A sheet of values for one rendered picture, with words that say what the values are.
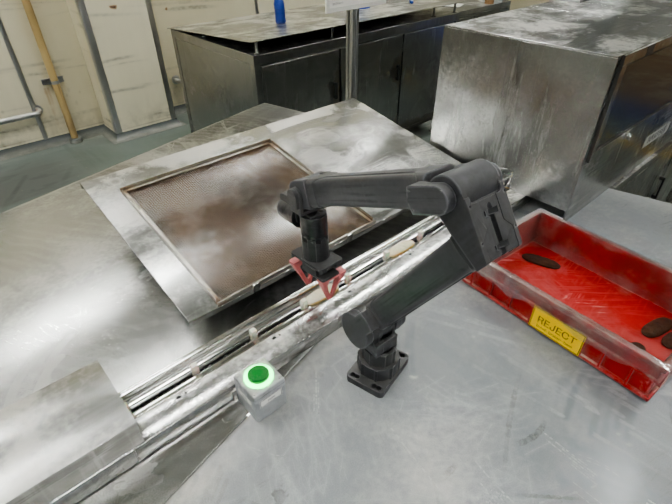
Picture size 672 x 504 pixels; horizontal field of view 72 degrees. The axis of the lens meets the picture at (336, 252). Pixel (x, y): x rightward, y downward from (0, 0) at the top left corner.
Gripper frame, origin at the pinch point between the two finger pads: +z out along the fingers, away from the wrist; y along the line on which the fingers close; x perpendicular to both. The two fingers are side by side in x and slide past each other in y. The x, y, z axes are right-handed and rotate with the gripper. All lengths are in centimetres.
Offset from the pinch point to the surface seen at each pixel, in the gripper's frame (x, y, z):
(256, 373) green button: -24.1, 10.6, 0.6
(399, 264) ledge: 24.3, 2.9, 4.3
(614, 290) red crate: 60, 43, 10
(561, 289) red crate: 51, 34, 10
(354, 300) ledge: 6.4, 4.9, 4.5
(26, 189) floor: -19, -306, 73
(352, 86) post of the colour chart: 92, -85, -12
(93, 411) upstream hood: -49.4, -0.2, -1.2
